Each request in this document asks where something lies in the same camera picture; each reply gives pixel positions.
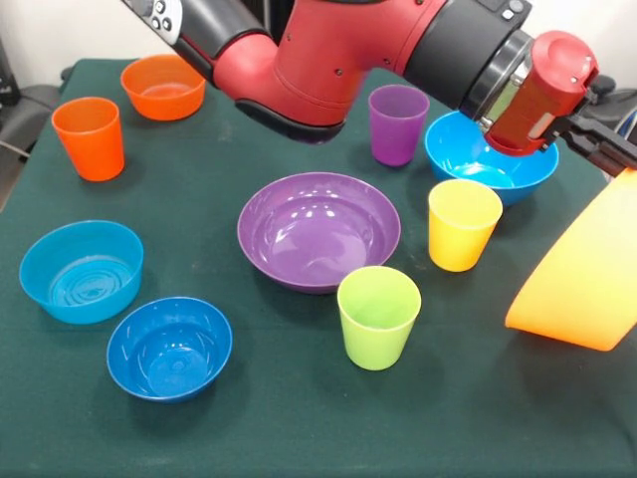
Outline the flat-bottomed light blue bowl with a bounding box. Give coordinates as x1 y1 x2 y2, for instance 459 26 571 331
18 219 145 326

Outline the large light blue bowl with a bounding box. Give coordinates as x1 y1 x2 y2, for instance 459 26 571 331
423 110 560 208

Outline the purple bowl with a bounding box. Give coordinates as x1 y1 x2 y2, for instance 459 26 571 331
236 171 402 295

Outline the dark blue bowl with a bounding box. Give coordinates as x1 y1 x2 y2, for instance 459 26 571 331
106 296 234 404

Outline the small orange bowl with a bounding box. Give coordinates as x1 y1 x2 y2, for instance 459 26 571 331
119 54 208 121

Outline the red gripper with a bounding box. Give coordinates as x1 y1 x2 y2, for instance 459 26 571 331
480 30 637 177

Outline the orange cup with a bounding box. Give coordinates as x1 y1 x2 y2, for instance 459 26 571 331
51 96 126 183

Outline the yellow cup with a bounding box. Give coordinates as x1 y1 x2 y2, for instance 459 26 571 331
427 178 505 273

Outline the green cup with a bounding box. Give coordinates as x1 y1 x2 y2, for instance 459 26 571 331
336 265 423 372

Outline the purple cup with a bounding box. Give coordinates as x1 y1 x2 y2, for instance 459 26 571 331
367 84 431 167

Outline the dark green tablecloth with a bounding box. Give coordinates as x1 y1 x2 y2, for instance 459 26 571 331
0 58 637 478

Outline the large yellow-orange bowl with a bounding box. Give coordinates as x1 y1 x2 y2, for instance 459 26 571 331
505 166 637 354

